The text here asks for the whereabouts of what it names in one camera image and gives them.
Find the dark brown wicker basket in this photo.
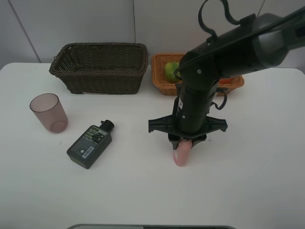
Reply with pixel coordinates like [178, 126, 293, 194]
[49, 42, 149, 94]

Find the orange tangerine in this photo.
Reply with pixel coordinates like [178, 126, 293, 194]
[219, 78, 233, 84]

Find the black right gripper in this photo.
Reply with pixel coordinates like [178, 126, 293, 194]
[148, 83, 228, 150]

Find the dark green flat bottle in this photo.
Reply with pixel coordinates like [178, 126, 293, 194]
[67, 120, 114, 169]

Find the orange wicker basket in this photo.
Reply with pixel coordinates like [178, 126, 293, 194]
[151, 53, 244, 96]

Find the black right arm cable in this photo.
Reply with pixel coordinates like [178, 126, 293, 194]
[173, 0, 305, 110]

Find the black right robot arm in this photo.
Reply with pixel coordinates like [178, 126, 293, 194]
[148, 8, 305, 149]

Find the translucent pink plastic cup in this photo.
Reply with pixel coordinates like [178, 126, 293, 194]
[30, 93, 68, 133]

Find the pink bottle white cap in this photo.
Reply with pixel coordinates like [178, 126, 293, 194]
[173, 140, 192, 167]

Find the green lime fruit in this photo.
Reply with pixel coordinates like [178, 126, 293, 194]
[164, 62, 181, 83]

